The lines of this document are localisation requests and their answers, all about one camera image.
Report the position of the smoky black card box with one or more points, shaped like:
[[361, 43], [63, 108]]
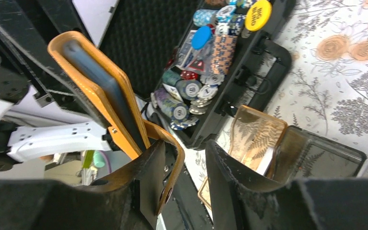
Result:
[[303, 154]]

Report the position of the yellow big blind button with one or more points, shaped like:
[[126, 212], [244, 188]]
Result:
[[258, 15]]

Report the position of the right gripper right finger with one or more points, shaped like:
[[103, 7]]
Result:
[[242, 199]]

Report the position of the white card stack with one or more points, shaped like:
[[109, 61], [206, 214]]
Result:
[[265, 161]]

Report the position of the amber transparent card box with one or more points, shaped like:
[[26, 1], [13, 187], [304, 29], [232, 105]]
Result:
[[252, 132]]

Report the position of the black poker chip case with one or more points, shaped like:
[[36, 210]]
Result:
[[150, 40]]

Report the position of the floral table mat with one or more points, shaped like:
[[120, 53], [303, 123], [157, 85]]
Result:
[[326, 91]]

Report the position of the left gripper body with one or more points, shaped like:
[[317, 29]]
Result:
[[13, 86]]

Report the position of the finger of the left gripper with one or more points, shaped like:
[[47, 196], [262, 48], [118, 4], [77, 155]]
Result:
[[26, 28]]

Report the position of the tan leather card holder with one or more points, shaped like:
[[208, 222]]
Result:
[[108, 88]]

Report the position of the blue round chip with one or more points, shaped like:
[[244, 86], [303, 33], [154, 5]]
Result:
[[201, 37]]

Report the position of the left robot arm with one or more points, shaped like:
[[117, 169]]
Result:
[[21, 141]]

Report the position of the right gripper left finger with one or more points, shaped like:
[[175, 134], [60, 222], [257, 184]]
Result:
[[126, 199]]

